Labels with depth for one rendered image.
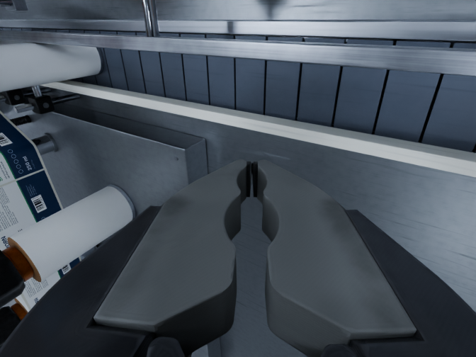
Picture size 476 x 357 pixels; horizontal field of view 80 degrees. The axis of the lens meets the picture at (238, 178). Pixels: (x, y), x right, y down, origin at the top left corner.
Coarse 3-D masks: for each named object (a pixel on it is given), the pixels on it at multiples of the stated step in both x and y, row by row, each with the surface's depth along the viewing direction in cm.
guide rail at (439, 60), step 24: (120, 48) 28; (144, 48) 27; (168, 48) 25; (192, 48) 24; (216, 48) 22; (240, 48) 21; (264, 48) 20; (288, 48) 20; (312, 48) 19; (336, 48) 18; (360, 48) 17; (384, 48) 17; (408, 48) 16; (432, 48) 16; (456, 48) 16; (432, 72) 16; (456, 72) 15
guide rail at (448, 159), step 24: (96, 96) 42; (120, 96) 39; (144, 96) 38; (216, 120) 32; (240, 120) 30; (264, 120) 29; (288, 120) 29; (336, 144) 25; (360, 144) 24; (384, 144) 23; (408, 144) 23; (456, 168) 21
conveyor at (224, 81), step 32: (64, 32) 45; (96, 32) 41; (128, 32) 38; (128, 64) 41; (160, 64) 37; (192, 64) 35; (224, 64) 32; (256, 64) 30; (288, 64) 28; (320, 64) 27; (192, 96) 37; (224, 96) 34; (256, 96) 32; (288, 96) 30; (320, 96) 28; (352, 96) 26; (384, 96) 25; (416, 96) 24; (448, 96) 22; (352, 128) 28; (384, 128) 26; (416, 128) 25; (448, 128) 23
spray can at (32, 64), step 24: (0, 48) 34; (24, 48) 35; (48, 48) 37; (72, 48) 39; (96, 48) 42; (0, 72) 33; (24, 72) 35; (48, 72) 37; (72, 72) 40; (96, 72) 44
